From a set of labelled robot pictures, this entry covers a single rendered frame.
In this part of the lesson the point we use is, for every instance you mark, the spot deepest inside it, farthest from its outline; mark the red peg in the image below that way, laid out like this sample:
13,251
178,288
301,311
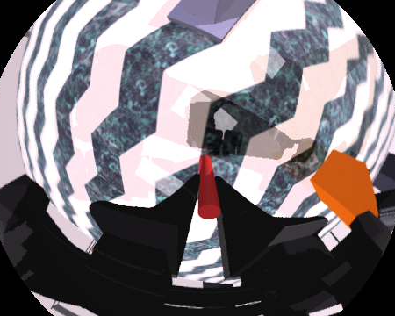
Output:
208,199

